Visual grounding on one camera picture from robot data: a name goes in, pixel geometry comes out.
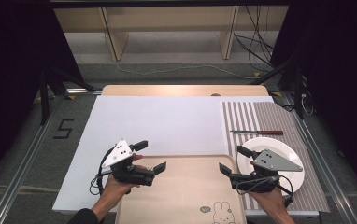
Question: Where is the person's right hand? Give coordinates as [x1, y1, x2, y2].
[249, 160, 289, 216]

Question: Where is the person's left hand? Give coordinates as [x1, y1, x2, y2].
[100, 153, 149, 203]

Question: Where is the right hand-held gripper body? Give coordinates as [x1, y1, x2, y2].
[229, 148, 304, 194]

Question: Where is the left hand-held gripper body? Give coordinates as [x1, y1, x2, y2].
[100, 138, 157, 188]

